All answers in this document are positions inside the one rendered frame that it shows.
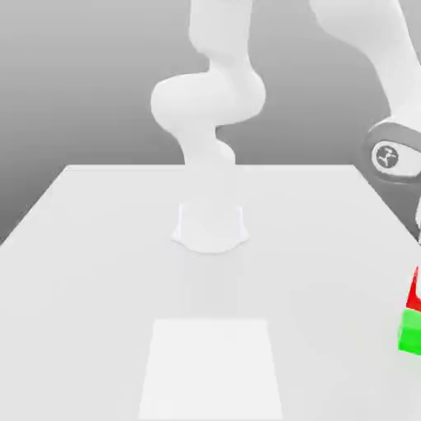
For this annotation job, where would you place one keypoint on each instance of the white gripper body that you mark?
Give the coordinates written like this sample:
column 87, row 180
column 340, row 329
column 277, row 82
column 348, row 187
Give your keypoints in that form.
column 419, row 286

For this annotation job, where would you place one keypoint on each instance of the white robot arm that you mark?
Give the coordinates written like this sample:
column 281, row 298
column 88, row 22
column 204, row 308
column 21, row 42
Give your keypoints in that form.
column 210, row 98

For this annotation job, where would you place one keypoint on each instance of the small red cube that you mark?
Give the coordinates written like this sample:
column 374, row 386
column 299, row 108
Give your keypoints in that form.
column 411, row 302

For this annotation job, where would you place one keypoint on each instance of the small green cube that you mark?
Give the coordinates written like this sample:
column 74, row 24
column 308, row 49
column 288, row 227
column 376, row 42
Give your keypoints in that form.
column 410, row 333

